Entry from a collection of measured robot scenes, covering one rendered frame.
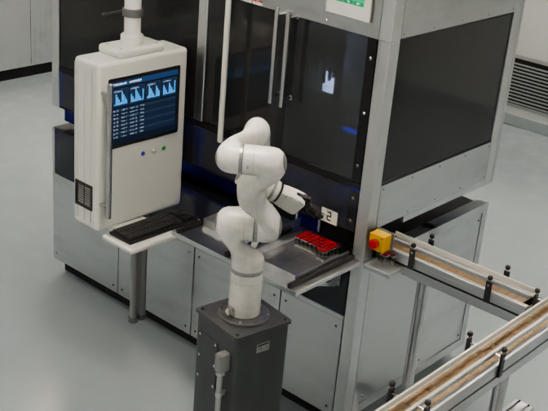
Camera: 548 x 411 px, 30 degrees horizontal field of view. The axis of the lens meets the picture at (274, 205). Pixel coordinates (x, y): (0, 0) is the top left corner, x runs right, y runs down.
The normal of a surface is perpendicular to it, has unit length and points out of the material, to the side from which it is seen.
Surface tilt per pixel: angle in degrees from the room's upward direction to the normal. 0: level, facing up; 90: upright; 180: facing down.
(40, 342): 0
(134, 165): 90
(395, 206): 90
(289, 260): 0
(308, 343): 90
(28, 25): 90
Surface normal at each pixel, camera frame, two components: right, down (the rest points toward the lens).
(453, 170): 0.74, 0.33
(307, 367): -0.66, 0.26
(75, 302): 0.08, -0.91
